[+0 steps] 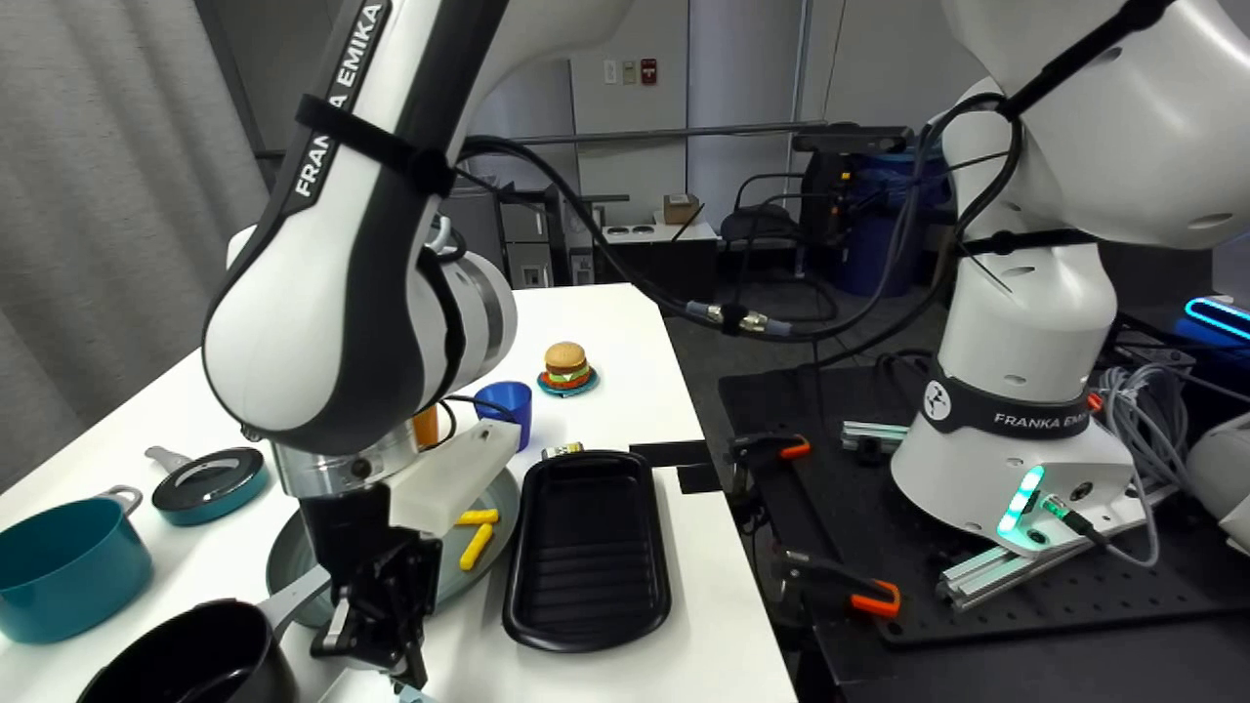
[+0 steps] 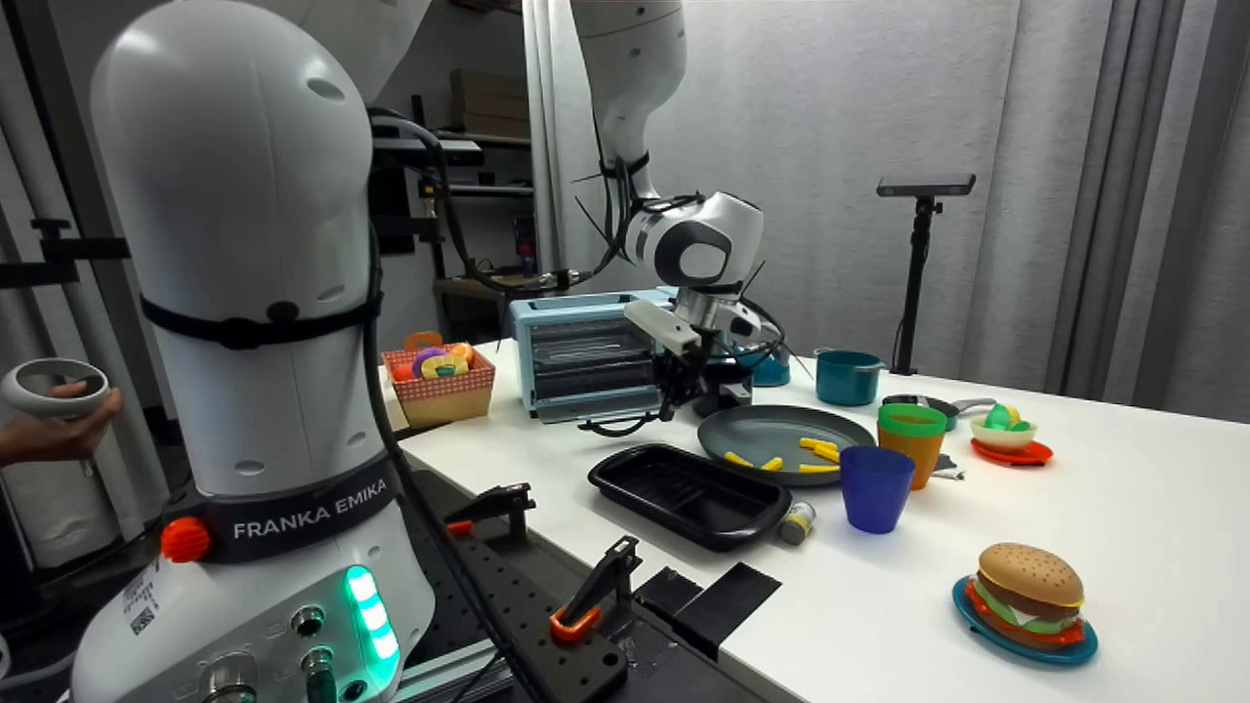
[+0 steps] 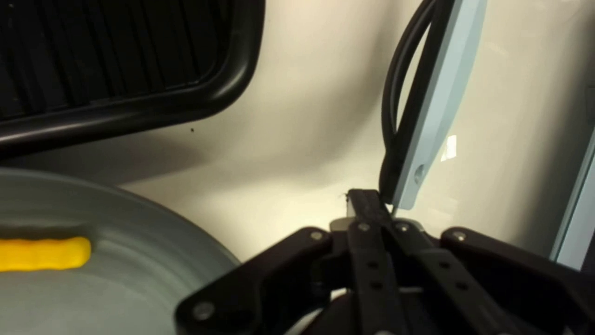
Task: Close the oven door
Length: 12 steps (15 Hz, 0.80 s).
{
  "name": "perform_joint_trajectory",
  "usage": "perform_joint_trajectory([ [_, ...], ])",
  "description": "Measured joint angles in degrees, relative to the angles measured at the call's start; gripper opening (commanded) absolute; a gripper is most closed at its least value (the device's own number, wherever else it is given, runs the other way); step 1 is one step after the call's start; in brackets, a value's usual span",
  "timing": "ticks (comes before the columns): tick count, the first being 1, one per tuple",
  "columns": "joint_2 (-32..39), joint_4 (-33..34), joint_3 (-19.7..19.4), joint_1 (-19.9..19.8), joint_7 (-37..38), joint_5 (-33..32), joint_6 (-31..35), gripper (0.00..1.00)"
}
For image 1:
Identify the toy burger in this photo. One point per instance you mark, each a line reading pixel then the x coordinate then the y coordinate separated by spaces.
pixel 567 365

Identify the small teal plate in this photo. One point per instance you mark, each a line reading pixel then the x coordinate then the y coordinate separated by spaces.
pixel 567 390

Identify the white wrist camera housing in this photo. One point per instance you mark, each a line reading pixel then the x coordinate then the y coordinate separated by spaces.
pixel 454 476

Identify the small teal frying pan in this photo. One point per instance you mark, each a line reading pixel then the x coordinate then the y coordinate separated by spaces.
pixel 209 485

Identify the wall switch red sticker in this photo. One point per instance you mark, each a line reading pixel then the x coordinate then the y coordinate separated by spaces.
pixel 641 72

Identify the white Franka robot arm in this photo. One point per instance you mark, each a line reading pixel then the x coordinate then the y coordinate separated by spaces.
pixel 324 313

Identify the small yellow label can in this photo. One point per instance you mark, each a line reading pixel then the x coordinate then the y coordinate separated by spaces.
pixel 558 450

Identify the black perforated base board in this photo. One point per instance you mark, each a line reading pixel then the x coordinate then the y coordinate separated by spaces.
pixel 832 521

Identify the short aluminium rail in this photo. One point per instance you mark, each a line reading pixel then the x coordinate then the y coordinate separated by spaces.
pixel 871 437

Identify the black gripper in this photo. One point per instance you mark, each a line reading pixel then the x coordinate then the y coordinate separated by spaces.
pixel 346 533

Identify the blue glowing device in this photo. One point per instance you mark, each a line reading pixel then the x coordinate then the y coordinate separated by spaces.
pixel 1214 322

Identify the small cardboard box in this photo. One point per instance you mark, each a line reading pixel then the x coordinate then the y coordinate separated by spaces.
pixel 679 209

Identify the blue plastic cup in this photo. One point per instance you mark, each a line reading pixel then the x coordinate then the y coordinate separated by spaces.
pixel 510 412

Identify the long aluminium rail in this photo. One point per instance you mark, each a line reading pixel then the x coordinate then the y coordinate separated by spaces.
pixel 1001 568

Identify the teal toy pot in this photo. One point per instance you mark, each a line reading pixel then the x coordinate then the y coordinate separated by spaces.
pixel 62 571

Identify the blue plastic bin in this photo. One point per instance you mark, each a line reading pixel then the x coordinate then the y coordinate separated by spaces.
pixel 911 248

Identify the yellow toy fry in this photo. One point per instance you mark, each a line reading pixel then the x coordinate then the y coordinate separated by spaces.
pixel 477 517
pixel 477 547

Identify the grey curtain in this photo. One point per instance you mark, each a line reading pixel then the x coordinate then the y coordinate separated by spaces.
pixel 104 222

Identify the large orange black clamp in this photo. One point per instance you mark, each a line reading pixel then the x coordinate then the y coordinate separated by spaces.
pixel 843 593

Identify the black low cabinet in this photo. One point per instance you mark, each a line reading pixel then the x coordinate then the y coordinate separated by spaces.
pixel 656 261

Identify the grey round plate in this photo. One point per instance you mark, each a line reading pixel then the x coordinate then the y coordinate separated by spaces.
pixel 295 559

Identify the small orange black clamp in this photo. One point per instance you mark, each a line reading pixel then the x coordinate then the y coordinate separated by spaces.
pixel 770 450

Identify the grey drawer unit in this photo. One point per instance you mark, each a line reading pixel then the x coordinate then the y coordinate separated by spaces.
pixel 533 239

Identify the black ribbed tray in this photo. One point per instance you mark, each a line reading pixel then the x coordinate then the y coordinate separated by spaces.
pixel 587 553

